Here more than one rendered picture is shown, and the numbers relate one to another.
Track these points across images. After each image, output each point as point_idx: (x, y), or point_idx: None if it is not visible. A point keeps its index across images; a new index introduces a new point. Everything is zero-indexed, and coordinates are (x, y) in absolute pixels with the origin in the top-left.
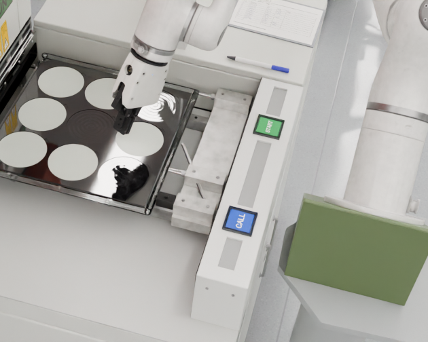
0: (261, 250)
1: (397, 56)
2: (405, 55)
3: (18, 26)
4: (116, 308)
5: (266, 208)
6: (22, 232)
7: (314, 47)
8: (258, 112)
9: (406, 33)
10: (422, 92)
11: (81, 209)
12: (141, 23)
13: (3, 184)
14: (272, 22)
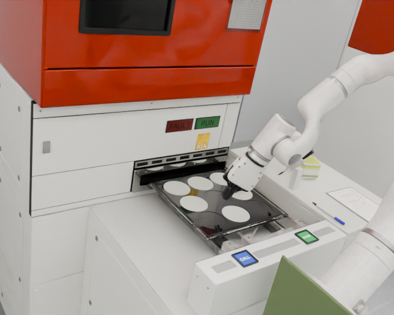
0: (260, 304)
1: (389, 199)
2: (393, 199)
3: (217, 144)
4: (154, 272)
5: (266, 264)
6: (147, 222)
7: None
8: (307, 229)
9: None
10: None
11: (184, 230)
12: (256, 137)
13: (160, 204)
14: (355, 204)
